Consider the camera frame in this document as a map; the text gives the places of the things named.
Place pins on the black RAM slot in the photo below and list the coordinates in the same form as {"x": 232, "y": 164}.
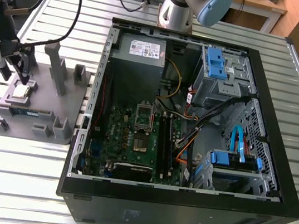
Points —
{"x": 160, "y": 147}
{"x": 166, "y": 148}
{"x": 163, "y": 148}

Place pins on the black PC case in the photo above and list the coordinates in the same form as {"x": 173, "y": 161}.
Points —
{"x": 152, "y": 208}

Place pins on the CPU socket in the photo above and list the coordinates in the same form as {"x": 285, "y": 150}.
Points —
{"x": 141, "y": 142}

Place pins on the black graphics card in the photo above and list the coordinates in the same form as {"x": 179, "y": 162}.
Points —
{"x": 132, "y": 172}

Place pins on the blue plastic drive carrier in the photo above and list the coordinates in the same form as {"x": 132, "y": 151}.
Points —
{"x": 215, "y": 62}

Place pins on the grey parts rack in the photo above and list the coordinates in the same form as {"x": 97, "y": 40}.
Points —
{"x": 45, "y": 96}

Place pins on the grey power supply unit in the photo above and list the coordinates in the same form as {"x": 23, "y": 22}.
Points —
{"x": 132, "y": 78}

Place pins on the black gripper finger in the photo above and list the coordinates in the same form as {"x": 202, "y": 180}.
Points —
{"x": 6, "y": 73}
{"x": 25, "y": 71}

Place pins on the grey metal disk bay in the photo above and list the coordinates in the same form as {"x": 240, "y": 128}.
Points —
{"x": 240, "y": 182}

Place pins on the pink inspection sticker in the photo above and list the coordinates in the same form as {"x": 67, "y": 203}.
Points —
{"x": 162, "y": 54}

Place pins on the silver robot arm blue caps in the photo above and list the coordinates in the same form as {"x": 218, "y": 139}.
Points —
{"x": 178, "y": 12}

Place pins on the grey metal drive cage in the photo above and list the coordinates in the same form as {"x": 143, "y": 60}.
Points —
{"x": 226, "y": 89}

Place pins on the silver CPU green edge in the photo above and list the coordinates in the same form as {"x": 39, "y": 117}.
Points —
{"x": 22, "y": 92}

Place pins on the hard disk in blue carrier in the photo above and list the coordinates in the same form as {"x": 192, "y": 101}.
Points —
{"x": 232, "y": 161}

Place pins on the green motherboard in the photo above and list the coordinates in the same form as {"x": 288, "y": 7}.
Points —
{"x": 117, "y": 141}

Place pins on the blue plastic cage latch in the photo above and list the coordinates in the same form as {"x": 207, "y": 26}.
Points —
{"x": 198, "y": 172}

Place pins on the wooden desk white frame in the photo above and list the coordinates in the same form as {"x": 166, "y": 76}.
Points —
{"x": 267, "y": 4}

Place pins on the white rating label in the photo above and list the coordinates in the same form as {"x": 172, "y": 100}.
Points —
{"x": 144, "y": 49}

